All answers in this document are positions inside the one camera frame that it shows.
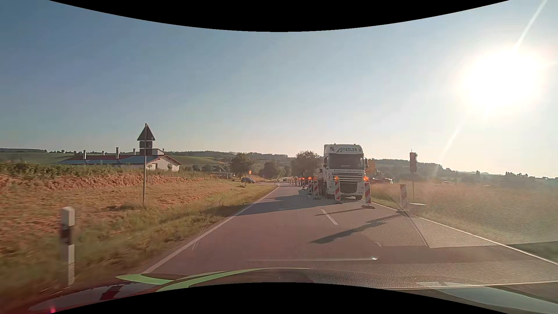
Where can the row of trees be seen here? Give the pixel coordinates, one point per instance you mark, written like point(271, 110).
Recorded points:
point(279, 165)

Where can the dark car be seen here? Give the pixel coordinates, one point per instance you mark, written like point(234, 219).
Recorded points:
point(248, 180)

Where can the white lorry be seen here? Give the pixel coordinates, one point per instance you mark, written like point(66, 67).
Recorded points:
point(344, 171)

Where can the row of red-white barrier beacons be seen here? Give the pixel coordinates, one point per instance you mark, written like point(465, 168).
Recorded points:
point(336, 191)

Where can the grey asphalt road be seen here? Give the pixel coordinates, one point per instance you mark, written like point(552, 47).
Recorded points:
point(296, 231)

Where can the road markings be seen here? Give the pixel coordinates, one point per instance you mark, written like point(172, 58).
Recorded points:
point(208, 231)

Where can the car's own bonnet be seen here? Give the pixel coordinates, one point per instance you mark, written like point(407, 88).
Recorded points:
point(244, 279)

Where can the red-white barrier beacon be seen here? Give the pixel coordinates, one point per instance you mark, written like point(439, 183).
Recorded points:
point(403, 195)

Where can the temporary traffic light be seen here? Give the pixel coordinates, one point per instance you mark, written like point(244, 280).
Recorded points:
point(413, 163)

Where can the white low building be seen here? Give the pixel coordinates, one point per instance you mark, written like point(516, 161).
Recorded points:
point(130, 160)

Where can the grass verge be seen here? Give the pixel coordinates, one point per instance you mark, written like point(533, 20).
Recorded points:
point(130, 226)

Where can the dry grass field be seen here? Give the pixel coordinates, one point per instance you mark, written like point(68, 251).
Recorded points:
point(479, 209)
point(65, 174)

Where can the road sign on post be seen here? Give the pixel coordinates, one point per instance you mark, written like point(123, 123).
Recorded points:
point(145, 144)

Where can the white marker post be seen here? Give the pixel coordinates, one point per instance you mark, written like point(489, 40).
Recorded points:
point(67, 244)

